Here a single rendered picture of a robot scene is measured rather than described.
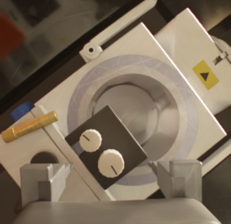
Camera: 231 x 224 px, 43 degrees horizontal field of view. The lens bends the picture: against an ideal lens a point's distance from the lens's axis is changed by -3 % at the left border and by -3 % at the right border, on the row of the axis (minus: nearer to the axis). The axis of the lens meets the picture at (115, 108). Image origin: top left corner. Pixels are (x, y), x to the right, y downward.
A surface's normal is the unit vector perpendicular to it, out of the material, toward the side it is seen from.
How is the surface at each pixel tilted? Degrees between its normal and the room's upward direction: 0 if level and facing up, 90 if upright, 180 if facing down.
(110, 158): 90
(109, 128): 90
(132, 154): 90
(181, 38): 90
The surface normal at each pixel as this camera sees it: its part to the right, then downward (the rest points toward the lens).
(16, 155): 0.02, 0.00
